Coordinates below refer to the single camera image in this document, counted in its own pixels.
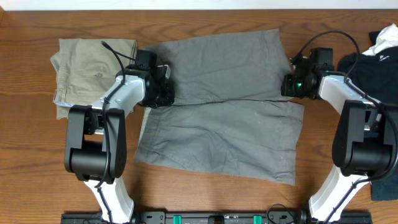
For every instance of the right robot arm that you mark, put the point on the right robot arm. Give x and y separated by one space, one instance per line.
364 148

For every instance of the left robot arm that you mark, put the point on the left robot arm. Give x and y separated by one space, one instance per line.
96 142

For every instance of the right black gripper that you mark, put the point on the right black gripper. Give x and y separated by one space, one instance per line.
286 88

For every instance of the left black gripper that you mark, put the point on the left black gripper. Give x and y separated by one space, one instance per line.
168 99

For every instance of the folded khaki shorts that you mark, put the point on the folded khaki shorts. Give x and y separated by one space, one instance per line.
85 70

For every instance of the black t-shirt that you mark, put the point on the black t-shirt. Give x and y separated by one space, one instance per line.
376 74

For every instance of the grey shorts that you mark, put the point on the grey shorts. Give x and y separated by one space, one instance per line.
229 116

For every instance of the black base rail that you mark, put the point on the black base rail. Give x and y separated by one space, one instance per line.
283 217

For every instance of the white garment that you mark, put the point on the white garment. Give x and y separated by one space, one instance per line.
382 40

